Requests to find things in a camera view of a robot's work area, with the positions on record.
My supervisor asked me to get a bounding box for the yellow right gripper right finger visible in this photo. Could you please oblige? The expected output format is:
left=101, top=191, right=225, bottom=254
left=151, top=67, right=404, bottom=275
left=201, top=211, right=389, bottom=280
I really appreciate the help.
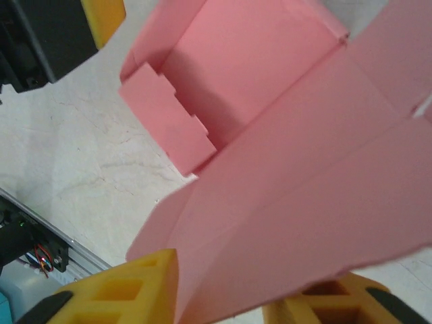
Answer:
left=262, top=272, right=427, bottom=324

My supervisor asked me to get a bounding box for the pink paper box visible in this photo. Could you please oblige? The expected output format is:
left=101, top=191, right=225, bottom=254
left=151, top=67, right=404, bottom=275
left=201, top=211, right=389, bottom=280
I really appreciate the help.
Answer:
left=119, top=0, right=432, bottom=324

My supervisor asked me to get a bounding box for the aluminium frame mounting rail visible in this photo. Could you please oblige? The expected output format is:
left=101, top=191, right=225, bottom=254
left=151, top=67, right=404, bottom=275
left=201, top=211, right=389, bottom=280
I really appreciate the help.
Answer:
left=0, top=187, right=114, bottom=283

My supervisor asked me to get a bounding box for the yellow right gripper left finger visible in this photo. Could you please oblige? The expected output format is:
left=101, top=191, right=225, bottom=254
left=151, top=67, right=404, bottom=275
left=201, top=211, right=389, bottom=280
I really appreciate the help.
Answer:
left=20, top=248, right=179, bottom=324

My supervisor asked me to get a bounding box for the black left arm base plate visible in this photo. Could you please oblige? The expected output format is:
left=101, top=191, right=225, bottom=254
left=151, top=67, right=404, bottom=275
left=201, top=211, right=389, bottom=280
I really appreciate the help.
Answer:
left=20, top=232, right=71, bottom=274

